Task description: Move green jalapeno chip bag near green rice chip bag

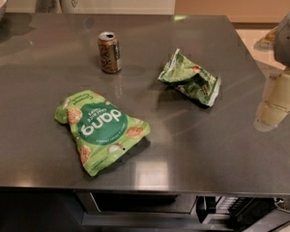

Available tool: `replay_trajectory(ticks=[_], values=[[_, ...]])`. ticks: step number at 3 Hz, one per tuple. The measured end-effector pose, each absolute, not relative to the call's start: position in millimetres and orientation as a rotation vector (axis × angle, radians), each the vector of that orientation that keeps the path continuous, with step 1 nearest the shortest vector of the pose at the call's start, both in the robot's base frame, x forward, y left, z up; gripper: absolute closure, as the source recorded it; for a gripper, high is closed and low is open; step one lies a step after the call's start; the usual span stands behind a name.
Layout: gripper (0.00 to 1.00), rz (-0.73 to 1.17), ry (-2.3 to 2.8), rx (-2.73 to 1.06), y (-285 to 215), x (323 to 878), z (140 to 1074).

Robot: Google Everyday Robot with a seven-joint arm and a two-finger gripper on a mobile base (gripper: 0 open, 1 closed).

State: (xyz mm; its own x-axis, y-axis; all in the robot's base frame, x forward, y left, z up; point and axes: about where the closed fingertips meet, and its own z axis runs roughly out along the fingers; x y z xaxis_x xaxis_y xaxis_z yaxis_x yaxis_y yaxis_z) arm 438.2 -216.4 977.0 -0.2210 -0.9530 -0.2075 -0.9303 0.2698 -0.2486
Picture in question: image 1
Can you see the brown soda can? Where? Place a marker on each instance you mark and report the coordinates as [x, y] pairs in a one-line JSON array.
[[109, 52]]

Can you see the green rice chip bag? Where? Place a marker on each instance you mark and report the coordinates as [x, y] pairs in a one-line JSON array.
[[102, 132]]

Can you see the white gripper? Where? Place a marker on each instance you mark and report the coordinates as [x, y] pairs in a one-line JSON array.
[[289, 41]]

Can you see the green jalapeno chip bag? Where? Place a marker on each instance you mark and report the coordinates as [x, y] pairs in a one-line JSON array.
[[190, 79]]

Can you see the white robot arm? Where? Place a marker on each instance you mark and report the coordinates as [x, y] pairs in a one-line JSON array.
[[281, 47]]

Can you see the black microwave oven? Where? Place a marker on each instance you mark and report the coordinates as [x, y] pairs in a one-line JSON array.
[[185, 210]]

